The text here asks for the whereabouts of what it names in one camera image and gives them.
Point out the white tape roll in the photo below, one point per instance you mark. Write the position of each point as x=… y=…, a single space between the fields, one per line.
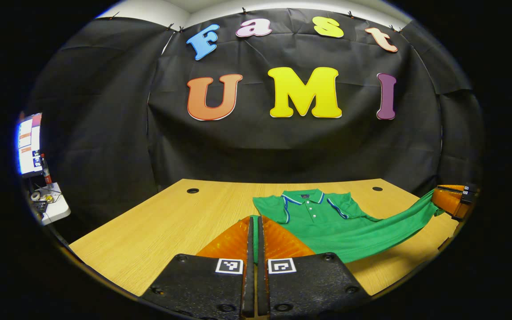
x=35 y=195

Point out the white side table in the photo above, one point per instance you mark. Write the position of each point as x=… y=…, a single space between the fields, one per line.
x=58 y=209

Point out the computer monitor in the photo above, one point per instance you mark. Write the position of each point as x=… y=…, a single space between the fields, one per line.
x=29 y=144

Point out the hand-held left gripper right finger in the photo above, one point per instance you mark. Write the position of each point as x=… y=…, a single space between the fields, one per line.
x=262 y=293

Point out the black keyboard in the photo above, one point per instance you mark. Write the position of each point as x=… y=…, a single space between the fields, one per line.
x=39 y=206

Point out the green T-shirt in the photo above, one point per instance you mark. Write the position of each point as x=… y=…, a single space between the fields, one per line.
x=349 y=231

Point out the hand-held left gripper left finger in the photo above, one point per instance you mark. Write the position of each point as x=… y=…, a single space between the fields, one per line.
x=249 y=293

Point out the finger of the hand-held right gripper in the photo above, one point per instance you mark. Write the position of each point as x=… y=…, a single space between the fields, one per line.
x=449 y=202
x=467 y=189

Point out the red bottle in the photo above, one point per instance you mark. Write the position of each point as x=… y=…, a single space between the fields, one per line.
x=46 y=171

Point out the black backdrop cloth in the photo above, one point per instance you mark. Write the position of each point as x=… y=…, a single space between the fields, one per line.
x=282 y=146

